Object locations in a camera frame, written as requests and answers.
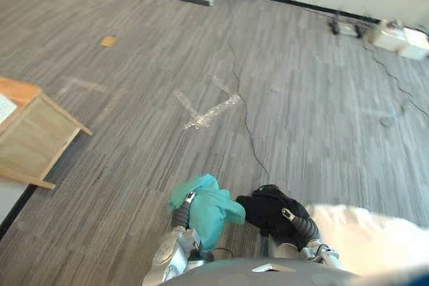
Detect black power cable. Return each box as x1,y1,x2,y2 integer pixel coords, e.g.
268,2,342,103
363,40,429,120

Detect black cloth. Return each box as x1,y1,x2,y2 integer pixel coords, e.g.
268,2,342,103
235,184,311,237

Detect dark robot torso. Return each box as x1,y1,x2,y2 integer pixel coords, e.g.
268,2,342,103
162,257,358,286

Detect wooden bedside table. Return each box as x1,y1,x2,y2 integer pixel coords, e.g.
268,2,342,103
0,77,93,190

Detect white bed sheet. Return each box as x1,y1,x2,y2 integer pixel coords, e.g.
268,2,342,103
306,203,429,277

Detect clear floor tape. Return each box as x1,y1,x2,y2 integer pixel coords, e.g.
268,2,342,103
173,76,243,131
56,77,129,100

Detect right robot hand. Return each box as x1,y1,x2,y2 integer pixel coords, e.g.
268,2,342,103
280,208,322,251

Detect white patterned pad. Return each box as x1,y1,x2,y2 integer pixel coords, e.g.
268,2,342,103
0,92,19,125

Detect teal cloth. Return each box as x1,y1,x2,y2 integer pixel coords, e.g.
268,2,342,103
167,173,247,253

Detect thin black floor cable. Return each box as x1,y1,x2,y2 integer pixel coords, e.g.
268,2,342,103
227,14,280,190

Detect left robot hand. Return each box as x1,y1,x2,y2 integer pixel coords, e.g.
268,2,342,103
169,191,203,253

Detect white device box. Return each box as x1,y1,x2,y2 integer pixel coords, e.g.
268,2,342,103
366,19,429,61

